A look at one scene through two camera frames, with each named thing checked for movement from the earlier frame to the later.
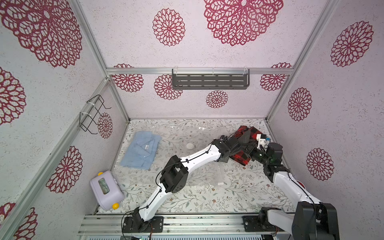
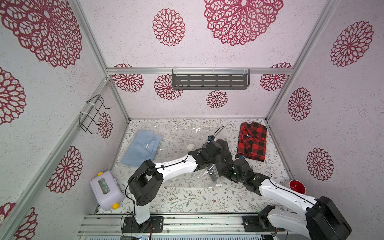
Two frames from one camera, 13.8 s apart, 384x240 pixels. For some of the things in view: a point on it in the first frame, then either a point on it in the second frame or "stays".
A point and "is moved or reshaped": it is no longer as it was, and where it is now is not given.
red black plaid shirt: (240, 156) is moved or reshaped
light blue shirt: (141, 152) stays
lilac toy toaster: (106, 190) stays
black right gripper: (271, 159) to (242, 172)
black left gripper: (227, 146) to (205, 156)
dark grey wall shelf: (210, 78) stays
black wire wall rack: (86, 119) stays
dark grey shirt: (246, 140) to (225, 157)
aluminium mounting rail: (187, 225) stays
